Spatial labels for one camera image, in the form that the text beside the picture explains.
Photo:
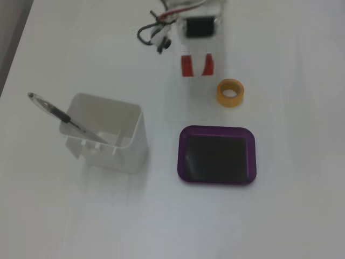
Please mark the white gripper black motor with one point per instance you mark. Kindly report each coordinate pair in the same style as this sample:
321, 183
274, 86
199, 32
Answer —
197, 45

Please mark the clear black ballpoint pen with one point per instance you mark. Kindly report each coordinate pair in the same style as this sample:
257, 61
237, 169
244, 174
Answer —
60, 115

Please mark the purple tray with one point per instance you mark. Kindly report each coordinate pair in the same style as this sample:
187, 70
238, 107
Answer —
217, 156

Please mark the white plastic box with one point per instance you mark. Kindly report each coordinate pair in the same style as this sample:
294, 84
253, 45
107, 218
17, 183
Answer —
129, 151

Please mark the red cube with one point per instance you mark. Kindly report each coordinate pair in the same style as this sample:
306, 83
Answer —
187, 66

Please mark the yellow tape roll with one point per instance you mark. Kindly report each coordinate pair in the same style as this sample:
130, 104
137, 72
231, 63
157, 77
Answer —
223, 98

